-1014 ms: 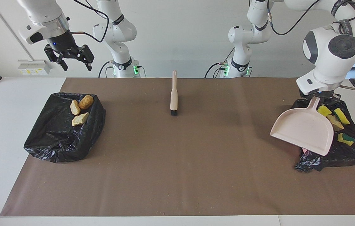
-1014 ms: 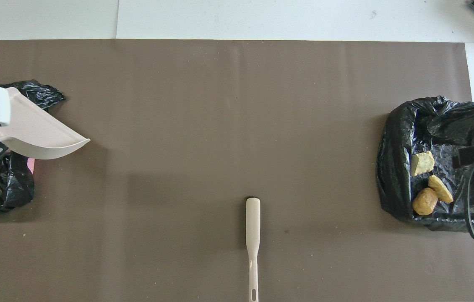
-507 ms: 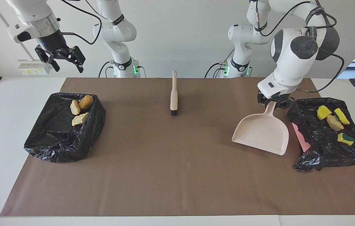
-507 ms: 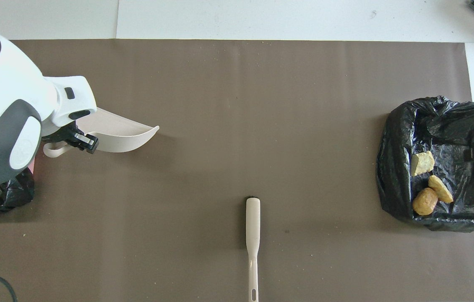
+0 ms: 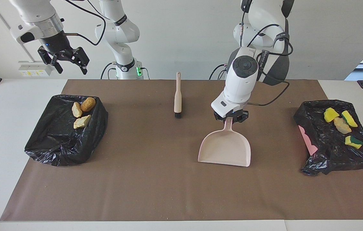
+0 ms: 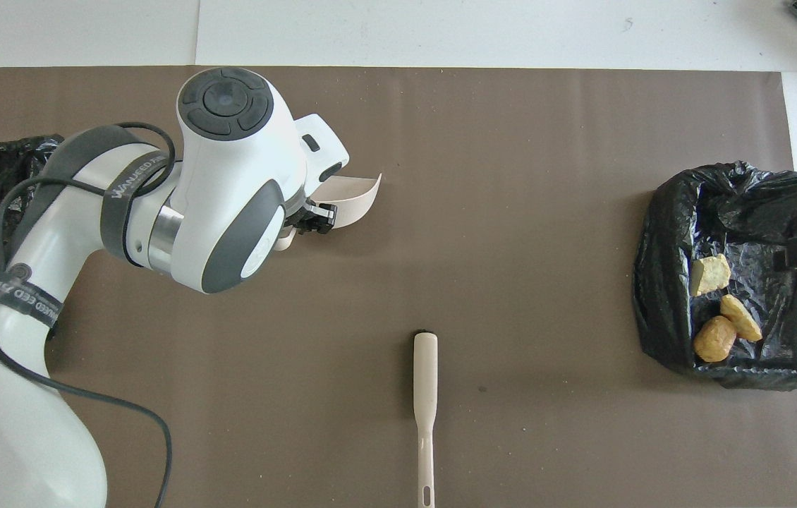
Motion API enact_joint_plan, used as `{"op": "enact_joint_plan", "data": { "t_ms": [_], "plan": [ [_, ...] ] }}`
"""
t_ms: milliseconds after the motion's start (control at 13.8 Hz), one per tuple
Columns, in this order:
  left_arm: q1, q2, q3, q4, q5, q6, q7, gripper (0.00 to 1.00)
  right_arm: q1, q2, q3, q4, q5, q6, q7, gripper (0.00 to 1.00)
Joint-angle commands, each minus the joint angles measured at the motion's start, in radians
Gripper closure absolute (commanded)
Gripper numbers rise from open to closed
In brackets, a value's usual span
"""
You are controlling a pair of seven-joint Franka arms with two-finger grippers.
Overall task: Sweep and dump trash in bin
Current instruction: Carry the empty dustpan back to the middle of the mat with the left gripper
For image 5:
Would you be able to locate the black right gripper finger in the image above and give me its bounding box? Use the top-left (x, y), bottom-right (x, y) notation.
top-left (68, 47), bottom-right (90, 75)
top-left (37, 46), bottom-right (64, 74)

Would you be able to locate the pale pink plastic dustpan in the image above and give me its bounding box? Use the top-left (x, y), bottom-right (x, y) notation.
top-left (198, 117), bottom-right (251, 167)

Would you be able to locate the brown oval bread roll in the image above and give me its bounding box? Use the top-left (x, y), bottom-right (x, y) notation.
top-left (81, 97), bottom-right (96, 112)

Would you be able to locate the beige brush with black bristles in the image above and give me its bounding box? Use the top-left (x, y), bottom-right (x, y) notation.
top-left (174, 72), bottom-right (182, 119)

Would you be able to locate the pale crusty bread chunk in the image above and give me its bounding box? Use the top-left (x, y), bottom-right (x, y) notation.
top-left (74, 115), bottom-right (91, 129)

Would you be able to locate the yellow sponge piece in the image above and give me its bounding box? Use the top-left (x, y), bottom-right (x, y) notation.
top-left (341, 110), bottom-right (359, 128)
top-left (324, 107), bottom-right (340, 123)
top-left (345, 135), bottom-right (363, 150)

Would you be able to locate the tan sponge chunk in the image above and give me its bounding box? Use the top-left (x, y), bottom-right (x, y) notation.
top-left (334, 117), bottom-right (352, 134)

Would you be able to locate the black bag lined bin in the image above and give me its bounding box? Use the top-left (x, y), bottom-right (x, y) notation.
top-left (24, 94), bottom-right (109, 167)

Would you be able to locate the pink box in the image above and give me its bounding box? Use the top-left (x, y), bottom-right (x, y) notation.
top-left (298, 125), bottom-right (319, 157)

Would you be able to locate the brown paper table mat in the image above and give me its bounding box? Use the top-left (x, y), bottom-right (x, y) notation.
top-left (0, 79), bottom-right (363, 222)

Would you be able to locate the black bag over pink box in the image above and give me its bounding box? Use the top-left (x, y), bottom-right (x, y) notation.
top-left (293, 99), bottom-right (363, 176)

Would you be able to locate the white wall socket box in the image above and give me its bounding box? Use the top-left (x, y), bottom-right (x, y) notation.
top-left (18, 61), bottom-right (53, 77)

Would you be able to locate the black right base cable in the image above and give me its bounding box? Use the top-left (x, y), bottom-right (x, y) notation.
top-left (101, 62), bottom-right (118, 80)

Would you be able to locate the black base cable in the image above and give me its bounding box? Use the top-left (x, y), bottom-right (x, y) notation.
top-left (101, 62), bottom-right (118, 80)
top-left (209, 64), bottom-right (228, 80)

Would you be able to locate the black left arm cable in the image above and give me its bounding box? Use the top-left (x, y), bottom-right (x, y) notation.
top-left (240, 0), bottom-right (294, 107)

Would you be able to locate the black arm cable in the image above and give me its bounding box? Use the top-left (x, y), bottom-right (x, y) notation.
top-left (63, 0), bottom-right (107, 46)
top-left (240, 0), bottom-right (294, 107)

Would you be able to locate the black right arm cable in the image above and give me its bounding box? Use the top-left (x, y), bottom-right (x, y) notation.
top-left (63, 0), bottom-right (107, 46)

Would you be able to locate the grey wall conduit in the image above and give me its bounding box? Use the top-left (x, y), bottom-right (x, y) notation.
top-left (0, 0), bottom-right (36, 63)

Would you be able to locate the black left base cable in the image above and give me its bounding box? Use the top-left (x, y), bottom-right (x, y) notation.
top-left (209, 64), bottom-right (228, 80)

